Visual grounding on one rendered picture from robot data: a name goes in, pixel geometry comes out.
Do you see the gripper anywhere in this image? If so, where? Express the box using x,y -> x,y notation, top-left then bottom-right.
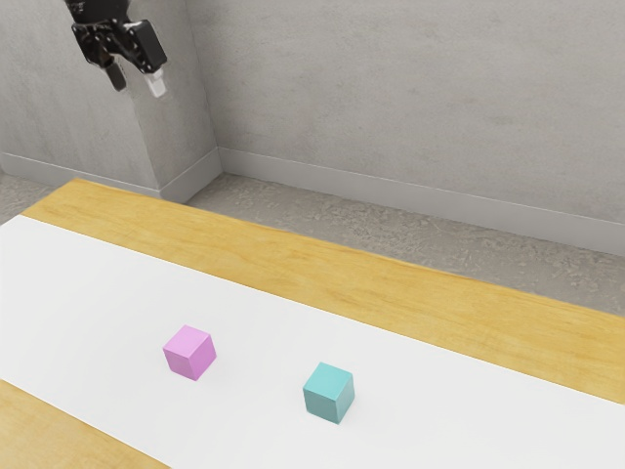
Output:
62,0 -> 169,99

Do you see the pink block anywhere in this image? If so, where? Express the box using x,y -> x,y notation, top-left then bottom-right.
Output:
162,323 -> 217,382

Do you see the teal block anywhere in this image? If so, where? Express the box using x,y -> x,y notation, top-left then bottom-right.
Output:
302,361 -> 355,425

